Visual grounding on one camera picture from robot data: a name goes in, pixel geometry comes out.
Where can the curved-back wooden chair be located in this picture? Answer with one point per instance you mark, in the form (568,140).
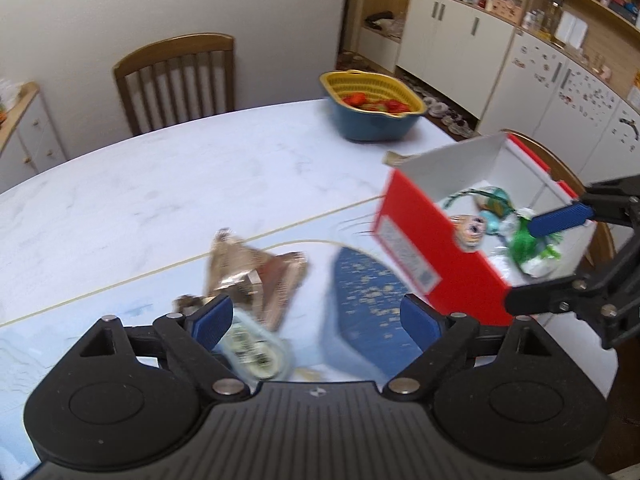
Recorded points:
(550,160)

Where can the white flat box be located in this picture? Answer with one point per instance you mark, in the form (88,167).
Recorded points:
(579,32)
(564,26)

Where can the red cardboard box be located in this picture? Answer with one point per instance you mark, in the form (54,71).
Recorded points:
(415,230)

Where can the slatted wooden chair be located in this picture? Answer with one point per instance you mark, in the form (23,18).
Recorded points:
(175,45)

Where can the black bag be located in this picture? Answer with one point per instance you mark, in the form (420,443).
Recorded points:
(377,20)

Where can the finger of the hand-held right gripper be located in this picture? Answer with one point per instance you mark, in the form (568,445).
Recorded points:
(560,219)
(540,297)

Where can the light blue egg toy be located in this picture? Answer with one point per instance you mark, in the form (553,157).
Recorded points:
(490,222)

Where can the brown foil snack bag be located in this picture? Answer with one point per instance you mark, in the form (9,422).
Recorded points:
(270,280)

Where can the clear plastic case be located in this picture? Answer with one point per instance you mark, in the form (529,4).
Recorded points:
(255,350)

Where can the blue printed table mat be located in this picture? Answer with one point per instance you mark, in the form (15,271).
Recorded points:
(360,310)

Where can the pile of strawberries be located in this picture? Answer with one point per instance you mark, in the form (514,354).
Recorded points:
(357,98)

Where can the yellow and blue strainer basket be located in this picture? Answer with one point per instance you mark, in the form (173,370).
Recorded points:
(370,125)

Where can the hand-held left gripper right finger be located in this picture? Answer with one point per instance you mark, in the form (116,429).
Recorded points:
(420,320)

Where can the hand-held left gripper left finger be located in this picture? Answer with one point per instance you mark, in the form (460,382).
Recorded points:
(212,322)

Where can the white wall cabinet unit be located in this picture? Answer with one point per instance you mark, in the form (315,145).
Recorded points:
(450,35)

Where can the plastic bag of packets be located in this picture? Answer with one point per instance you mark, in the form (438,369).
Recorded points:
(535,260)

